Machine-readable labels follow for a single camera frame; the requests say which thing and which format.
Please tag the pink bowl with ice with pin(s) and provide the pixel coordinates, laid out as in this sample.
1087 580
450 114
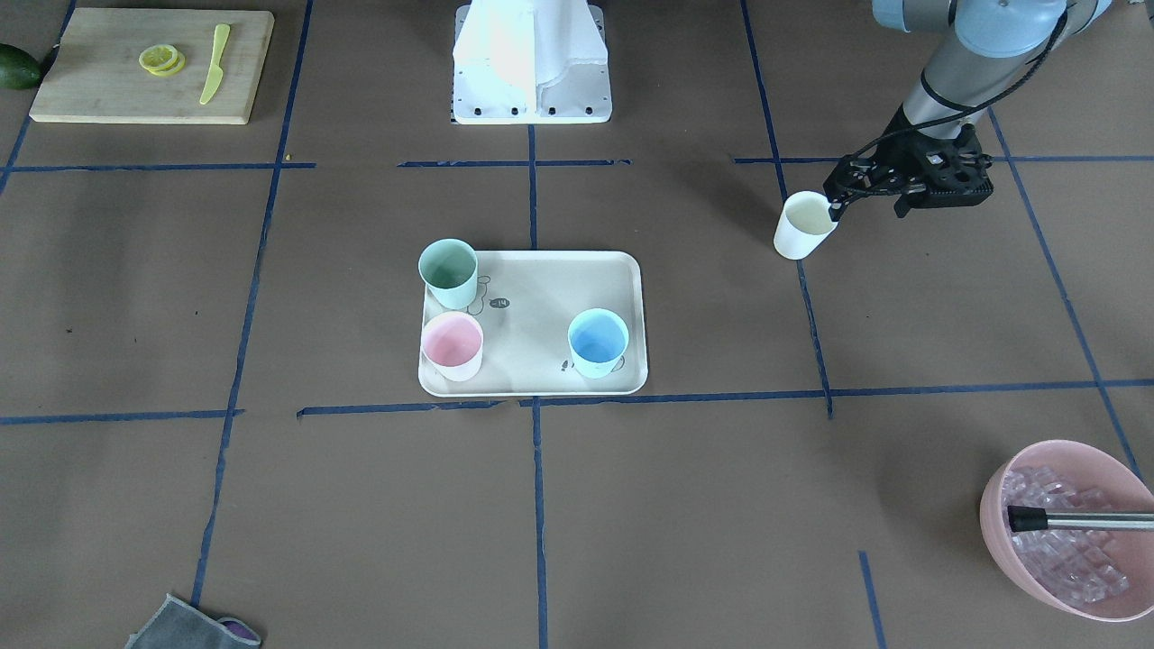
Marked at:
1103 576

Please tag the grey folded cloth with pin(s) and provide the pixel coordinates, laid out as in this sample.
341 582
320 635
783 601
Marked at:
178 625

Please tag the blue cup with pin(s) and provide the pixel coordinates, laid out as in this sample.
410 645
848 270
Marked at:
597 339

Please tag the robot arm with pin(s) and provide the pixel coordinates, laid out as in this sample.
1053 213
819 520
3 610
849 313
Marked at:
988 50

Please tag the pink cup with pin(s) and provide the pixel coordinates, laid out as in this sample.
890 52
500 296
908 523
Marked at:
453 343

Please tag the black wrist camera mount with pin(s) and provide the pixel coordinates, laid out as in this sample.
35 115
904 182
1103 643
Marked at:
981 187

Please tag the yellow-green plastic knife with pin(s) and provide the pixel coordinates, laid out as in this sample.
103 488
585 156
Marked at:
215 72

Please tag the wooden cutting board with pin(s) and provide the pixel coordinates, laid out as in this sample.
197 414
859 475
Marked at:
96 77

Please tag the cream rabbit tray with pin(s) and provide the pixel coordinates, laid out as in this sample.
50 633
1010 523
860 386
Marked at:
525 304

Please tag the green cup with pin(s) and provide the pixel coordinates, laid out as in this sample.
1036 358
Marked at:
450 271

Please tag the cream cup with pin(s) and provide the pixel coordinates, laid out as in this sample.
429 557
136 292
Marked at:
804 224

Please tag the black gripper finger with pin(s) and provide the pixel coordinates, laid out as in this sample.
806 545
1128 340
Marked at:
852 179

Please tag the dark green avocado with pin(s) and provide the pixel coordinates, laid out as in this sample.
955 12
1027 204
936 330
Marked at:
19 69

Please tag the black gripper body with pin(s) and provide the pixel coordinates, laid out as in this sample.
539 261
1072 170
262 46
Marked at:
895 153

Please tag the white camera pole base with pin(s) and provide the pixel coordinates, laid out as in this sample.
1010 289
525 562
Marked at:
530 62

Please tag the yellow lemon slices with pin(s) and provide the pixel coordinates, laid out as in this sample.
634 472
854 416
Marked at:
162 60

